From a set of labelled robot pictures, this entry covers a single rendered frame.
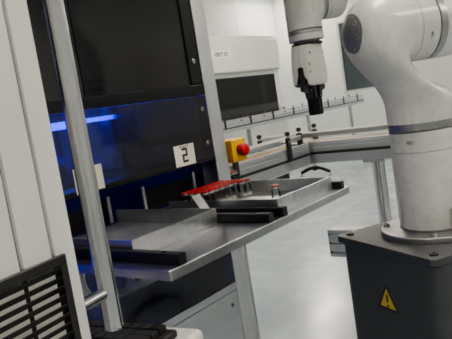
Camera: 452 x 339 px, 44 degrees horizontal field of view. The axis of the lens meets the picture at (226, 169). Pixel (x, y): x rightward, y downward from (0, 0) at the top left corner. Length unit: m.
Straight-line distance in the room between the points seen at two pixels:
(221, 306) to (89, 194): 1.07
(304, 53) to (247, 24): 8.78
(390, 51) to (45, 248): 0.61
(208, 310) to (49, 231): 1.08
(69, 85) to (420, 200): 0.62
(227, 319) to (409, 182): 0.90
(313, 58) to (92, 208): 0.81
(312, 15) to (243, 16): 8.71
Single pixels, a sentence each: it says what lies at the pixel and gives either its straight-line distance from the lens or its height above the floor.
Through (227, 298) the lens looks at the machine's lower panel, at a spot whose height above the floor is 0.56.
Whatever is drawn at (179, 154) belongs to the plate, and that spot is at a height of 1.03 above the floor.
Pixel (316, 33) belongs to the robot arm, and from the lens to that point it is 1.39.
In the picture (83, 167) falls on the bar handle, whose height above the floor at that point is 1.09.
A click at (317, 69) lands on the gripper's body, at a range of 1.40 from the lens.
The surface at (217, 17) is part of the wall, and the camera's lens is 9.50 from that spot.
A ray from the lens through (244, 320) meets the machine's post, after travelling 1.83.
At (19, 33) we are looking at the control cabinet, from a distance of 0.66.
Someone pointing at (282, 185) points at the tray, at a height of 0.90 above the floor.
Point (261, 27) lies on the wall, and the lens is 10.51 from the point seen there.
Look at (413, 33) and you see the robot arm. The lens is 0.99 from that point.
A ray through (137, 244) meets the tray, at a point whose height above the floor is 0.90.
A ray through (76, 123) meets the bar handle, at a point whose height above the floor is 1.15.
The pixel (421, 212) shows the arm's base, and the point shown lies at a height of 0.91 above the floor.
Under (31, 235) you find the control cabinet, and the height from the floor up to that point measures 1.04.
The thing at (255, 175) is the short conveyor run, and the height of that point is 0.87.
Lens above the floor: 1.14
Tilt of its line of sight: 6 degrees down
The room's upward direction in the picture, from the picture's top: 9 degrees counter-clockwise
